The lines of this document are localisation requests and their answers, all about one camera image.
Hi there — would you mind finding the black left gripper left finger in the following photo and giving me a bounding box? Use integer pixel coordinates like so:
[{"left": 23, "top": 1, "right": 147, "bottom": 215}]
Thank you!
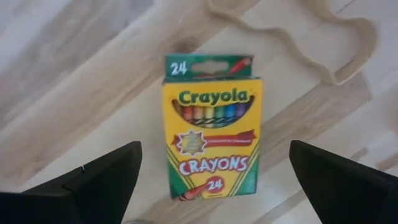
[{"left": 0, "top": 141, "right": 143, "bottom": 224}]

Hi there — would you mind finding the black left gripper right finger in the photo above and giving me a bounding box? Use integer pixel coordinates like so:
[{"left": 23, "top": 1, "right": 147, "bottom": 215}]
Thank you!
[{"left": 289, "top": 139, "right": 398, "bottom": 224}]

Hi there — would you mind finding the yellow green crayon box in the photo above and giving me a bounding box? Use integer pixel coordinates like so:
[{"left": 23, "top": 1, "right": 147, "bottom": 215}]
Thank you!
[{"left": 161, "top": 53, "right": 264, "bottom": 202}]

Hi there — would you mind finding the tan rubber band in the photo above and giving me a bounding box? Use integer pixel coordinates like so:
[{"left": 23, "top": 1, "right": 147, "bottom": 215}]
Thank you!
[{"left": 206, "top": 0, "right": 379, "bottom": 86}]

